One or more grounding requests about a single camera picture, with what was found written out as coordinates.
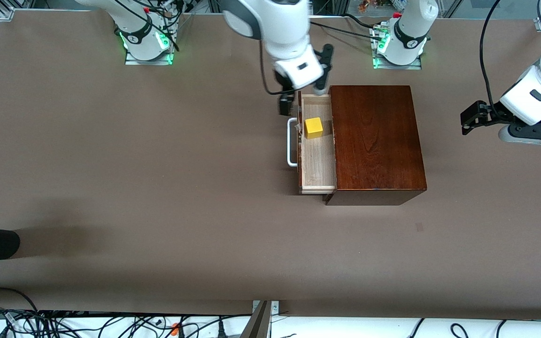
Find silver corner bracket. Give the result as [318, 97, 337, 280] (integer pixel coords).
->
[252, 300, 280, 316]

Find small colourful items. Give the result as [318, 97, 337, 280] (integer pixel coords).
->
[357, 0, 395, 12]

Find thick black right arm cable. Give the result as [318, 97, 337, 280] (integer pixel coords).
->
[259, 40, 283, 96]

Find long black table cable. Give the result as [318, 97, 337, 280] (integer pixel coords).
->
[310, 21, 386, 42]

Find yellow cube block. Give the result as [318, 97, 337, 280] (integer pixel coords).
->
[304, 117, 324, 140]

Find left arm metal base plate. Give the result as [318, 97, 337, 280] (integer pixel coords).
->
[372, 52, 423, 70]

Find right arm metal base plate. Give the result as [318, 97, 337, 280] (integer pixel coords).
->
[125, 45, 174, 66]

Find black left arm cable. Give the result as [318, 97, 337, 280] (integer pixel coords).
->
[480, 0, 506, 108]

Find dark brown wooden cabinet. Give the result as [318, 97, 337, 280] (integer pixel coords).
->
[323, 85, 428, 206]

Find wooden drawer with white handle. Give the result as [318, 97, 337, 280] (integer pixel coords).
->
[287, 92, 338, 195]

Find aluminium profile bar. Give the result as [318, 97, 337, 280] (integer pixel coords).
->
[240, 300, 272, 338]

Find short black table cable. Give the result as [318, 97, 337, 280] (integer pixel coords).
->
[343, 13, 381, 30]

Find black cable tangle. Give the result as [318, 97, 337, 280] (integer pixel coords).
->
[0, 307, 252, 338]

